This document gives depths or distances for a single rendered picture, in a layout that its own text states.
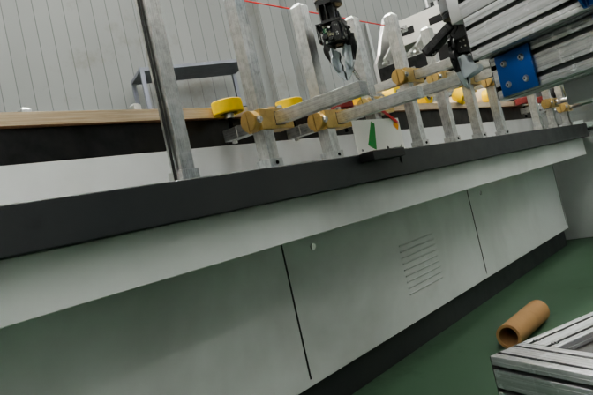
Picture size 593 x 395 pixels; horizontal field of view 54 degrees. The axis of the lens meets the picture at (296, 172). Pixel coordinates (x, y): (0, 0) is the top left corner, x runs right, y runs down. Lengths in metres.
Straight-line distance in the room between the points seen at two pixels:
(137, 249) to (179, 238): 0.10
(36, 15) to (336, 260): 5.12
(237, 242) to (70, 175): 0.38
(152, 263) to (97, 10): 5.57
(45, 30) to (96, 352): 5.35
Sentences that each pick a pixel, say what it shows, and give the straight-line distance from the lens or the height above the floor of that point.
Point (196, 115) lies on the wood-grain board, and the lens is 1.51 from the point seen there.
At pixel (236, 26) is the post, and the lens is 1.43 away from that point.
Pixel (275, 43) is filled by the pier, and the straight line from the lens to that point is 6.91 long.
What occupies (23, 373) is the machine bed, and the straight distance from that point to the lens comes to 1.24.
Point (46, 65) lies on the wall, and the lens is 6.33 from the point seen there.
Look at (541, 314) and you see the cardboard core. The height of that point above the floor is 0.05.
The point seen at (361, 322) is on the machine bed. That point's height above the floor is 0.20.
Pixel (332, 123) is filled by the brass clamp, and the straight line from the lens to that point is 1.57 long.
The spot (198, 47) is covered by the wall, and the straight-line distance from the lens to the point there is 6.68.
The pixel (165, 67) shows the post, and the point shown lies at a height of 0.93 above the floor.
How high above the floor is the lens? 0.60
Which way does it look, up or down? 3 degrees up
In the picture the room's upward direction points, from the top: 13 degrees counter-clockwise
